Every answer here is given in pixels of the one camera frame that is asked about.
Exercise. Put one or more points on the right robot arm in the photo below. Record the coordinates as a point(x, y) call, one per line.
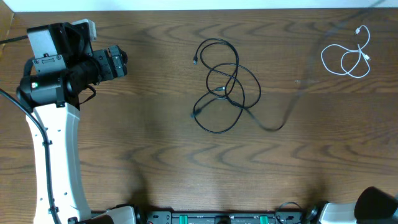
point(372, 207)

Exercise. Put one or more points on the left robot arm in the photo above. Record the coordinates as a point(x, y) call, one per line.
point(64, 64)

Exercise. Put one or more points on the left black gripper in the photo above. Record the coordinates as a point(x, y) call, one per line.
point(109, 71)

